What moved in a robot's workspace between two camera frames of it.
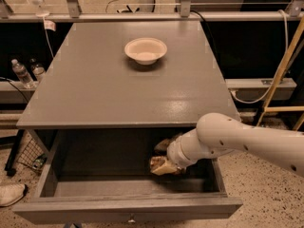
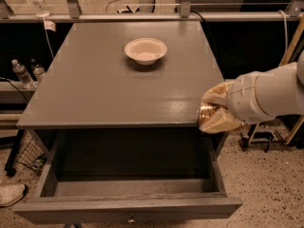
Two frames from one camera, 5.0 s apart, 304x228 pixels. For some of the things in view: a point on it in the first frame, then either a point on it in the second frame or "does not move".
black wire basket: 33,156 does not move
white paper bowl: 146,50 does not move
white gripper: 175,155 → 243,98
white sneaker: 10,194 does not move
